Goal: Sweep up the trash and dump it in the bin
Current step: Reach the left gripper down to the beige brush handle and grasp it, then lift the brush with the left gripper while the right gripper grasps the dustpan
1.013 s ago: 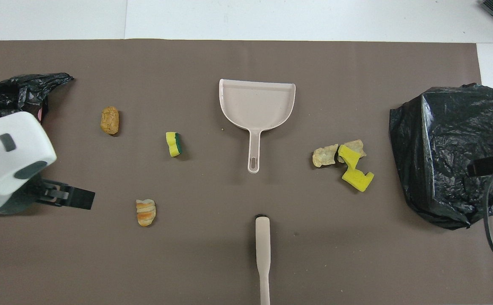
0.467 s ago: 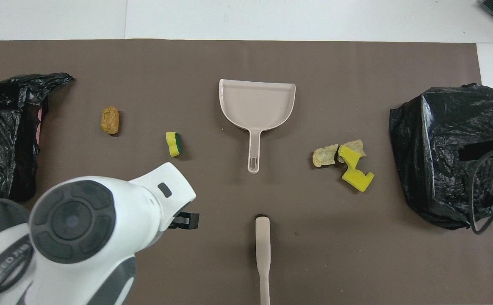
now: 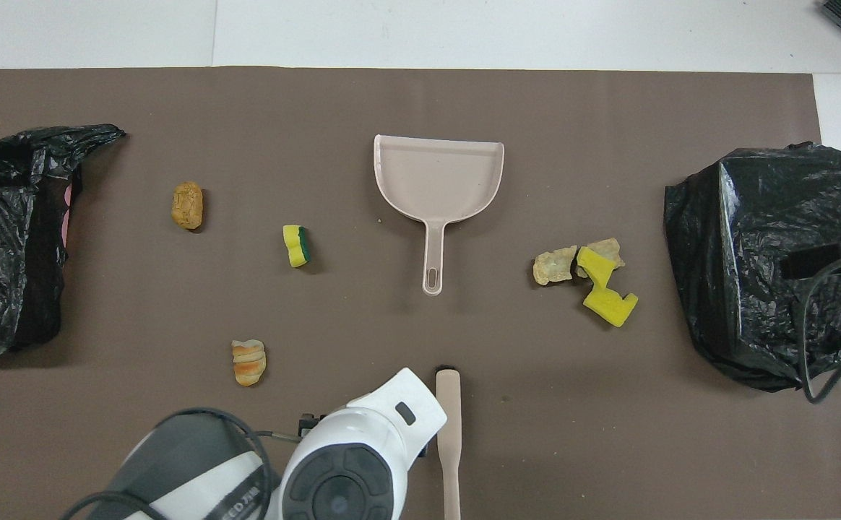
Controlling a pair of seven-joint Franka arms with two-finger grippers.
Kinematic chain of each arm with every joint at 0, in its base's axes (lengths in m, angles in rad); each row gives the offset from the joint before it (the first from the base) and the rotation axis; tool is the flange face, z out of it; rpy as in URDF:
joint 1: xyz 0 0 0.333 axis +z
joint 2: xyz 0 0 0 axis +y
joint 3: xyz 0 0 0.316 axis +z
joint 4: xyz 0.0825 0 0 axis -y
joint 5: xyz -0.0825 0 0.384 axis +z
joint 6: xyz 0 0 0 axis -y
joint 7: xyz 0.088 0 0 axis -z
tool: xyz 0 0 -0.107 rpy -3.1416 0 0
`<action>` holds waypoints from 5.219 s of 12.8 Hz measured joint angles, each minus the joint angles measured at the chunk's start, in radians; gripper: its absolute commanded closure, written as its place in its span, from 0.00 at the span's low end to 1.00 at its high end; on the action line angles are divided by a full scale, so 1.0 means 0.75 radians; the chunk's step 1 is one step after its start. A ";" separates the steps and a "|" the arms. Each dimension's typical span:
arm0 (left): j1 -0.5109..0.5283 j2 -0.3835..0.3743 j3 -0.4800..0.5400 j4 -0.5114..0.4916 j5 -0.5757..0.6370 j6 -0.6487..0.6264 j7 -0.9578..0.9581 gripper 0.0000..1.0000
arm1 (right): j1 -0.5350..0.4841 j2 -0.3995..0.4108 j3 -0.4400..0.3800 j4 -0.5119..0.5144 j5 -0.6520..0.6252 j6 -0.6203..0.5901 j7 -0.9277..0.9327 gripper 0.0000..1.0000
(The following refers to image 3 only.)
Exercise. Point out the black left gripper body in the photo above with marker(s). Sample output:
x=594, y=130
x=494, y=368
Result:
x=311, y=423

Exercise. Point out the tan striped bread piece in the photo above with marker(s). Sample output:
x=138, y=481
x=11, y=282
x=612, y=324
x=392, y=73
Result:
x=248, y=365

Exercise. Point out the beige hand brush black bristles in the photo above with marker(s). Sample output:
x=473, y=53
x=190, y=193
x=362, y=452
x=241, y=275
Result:
x=451, y=390

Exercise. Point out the yellow sponge with green side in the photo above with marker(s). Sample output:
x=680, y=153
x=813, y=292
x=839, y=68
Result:
x=293, y=245

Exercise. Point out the brown nugget shaped toy food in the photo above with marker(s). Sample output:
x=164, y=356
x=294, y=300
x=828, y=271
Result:
x=187, y=206

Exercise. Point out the beige plastic dustpan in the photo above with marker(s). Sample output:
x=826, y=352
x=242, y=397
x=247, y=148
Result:
x=435, y=180

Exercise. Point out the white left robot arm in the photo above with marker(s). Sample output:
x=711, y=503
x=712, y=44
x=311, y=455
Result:
x=363, y=448

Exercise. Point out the black trash bag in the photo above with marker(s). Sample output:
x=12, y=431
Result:
x=1, y=217
x=738, y=238

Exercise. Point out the pink bin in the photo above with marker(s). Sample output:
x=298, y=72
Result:
x=66, y=209

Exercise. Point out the yellow notched sponge piece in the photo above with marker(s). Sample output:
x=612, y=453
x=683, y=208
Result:
x=608, y=307

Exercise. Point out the brown paper table mat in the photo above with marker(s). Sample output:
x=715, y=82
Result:
x=391, y=94

